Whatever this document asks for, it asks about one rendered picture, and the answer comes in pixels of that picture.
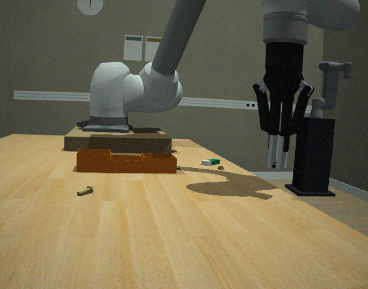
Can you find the orange three-compartment bin rack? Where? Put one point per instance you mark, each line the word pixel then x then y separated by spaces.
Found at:
pixel 98 161

